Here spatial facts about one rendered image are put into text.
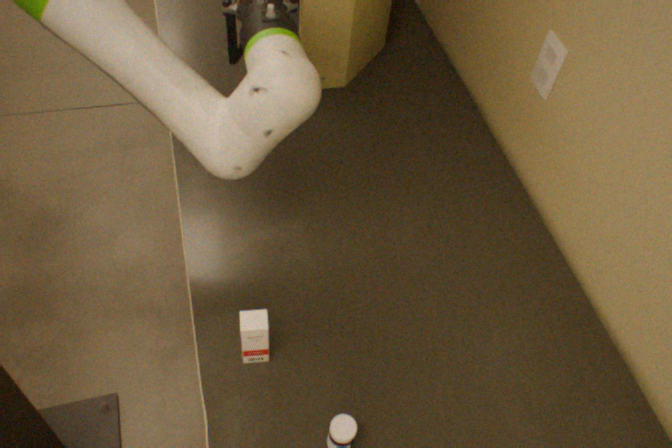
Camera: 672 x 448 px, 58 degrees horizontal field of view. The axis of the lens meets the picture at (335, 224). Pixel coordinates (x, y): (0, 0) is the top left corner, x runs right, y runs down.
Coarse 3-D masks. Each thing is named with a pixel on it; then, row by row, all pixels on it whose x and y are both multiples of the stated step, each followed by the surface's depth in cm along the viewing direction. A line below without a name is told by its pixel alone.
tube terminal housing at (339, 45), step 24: (312, 0) 123; (336, 0) 124; (360, 0) 128; (384, 0) 139; (312, 24) 127; (336, 24) 129; (360, 24) 133; (384, 24) 147; (312, 48) 132; (336, 48) 133; (360, 48) 140; (336, 72) 139
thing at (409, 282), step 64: (192, 0) 160; (192, 64) 143; (384, 64) 149; (448, 64) 151; (320, 128) 133; (384, 128) 135; (448, 128) 136; (192, 192) 118; (256, 192) 120; (320, 192) 121; (384, 192) 122; (448, 192) 124; (512, 192) 125; (192, 256) 109; (256, 256) 110; (320, 256) 111; (384, 256) 112; (448, 256) 114; (512, 256) 115; (192, 320) 101; (320, 320) 103; (384, 320) 104; (448, 320) 105; (512, 320) 106; (576, 320) 107; (256, 384) 95; (320, 384) 96; (384, 384) 97; (448, 384) 97; (512, 384) 98; (576, 384) 99
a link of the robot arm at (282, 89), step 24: (264, 48) 87; (288, 48) 87; (264, 72) 83; (288, 72) 83; (312, 72) 85; (240, 96) 86; (264, 96) 84; (288, 96) 83; (312, 96) 85; (240, 120) 87; (264, 120) 86; (288, 120) 86; (264, 144) 89
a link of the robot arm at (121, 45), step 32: (64, 0) 82; (96, 0) 84; (64, 32) 85; (96, 32) 84; (128, 32) 86; (96, 64) 88; (128, 64) 86; (160, 64) 87; (160, 96) 88; (192, 96) 88; (192, 128) 89; (224, 128) 88; (224, 160) 90; (256, 160) 92
